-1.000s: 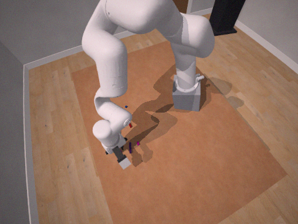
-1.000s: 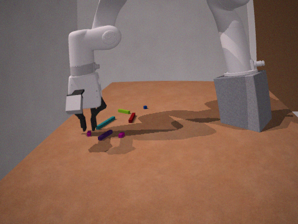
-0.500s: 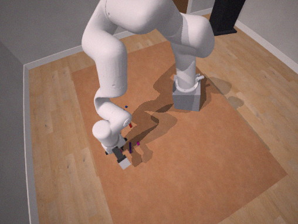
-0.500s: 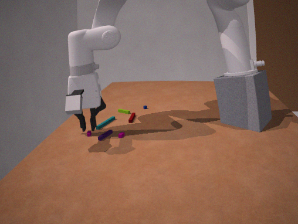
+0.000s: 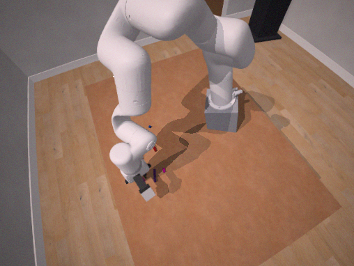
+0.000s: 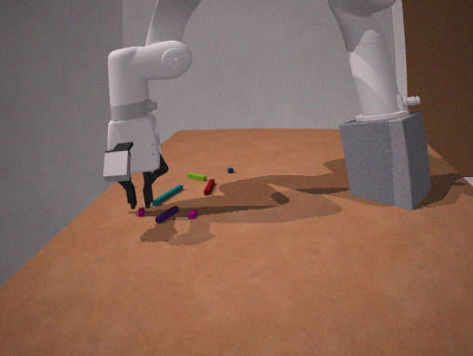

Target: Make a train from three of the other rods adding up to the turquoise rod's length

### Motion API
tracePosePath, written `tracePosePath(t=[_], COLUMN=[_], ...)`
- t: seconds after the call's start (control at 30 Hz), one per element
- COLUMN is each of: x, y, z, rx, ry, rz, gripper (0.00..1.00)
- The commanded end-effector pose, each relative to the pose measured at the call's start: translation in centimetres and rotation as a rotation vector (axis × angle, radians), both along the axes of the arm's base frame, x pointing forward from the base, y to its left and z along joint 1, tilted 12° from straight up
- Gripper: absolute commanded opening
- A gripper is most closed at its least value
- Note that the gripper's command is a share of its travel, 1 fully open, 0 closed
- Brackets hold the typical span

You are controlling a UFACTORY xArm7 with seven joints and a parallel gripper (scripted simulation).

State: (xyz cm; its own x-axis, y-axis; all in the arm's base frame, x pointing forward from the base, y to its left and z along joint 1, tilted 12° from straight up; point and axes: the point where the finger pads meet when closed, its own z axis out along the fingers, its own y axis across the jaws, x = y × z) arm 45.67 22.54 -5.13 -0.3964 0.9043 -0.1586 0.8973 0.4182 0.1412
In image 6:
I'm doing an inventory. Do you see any lime green rod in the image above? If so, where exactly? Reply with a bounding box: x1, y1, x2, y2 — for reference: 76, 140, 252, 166
187, 172, 207, 182

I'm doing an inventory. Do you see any turquoise rod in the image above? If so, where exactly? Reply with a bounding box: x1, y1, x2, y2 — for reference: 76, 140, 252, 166
152, 185, 182, 206

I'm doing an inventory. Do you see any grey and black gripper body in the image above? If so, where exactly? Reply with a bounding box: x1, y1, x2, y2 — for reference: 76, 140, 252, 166
108, 114, 162, 173

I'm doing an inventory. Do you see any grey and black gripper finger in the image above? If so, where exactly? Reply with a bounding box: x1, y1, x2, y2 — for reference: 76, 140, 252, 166
119, 176, 137, 210
142, 154, 169, 209

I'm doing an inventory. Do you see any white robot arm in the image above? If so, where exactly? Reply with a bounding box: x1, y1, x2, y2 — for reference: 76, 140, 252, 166
103, 0, 420, 182

